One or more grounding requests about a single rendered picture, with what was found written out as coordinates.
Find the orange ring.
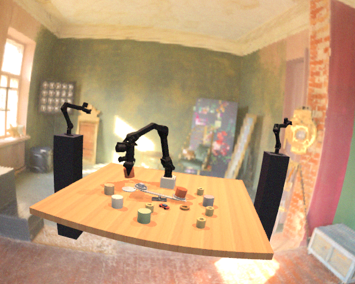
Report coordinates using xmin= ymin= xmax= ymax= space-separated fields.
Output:
xmin=180 ymin=205 xmax=189 ymax=211

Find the orange cylinder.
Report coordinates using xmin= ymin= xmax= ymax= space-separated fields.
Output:
xmin=175 ymin=187 xmax=188 ymax=198

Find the small red toy car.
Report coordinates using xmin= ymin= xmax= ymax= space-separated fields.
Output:
xmin=159 ymin=204 xmax=170 ymax=210

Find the brown paper cup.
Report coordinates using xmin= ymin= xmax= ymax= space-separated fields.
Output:
xmin=104 ymin=183 xmax=115 ymax=196

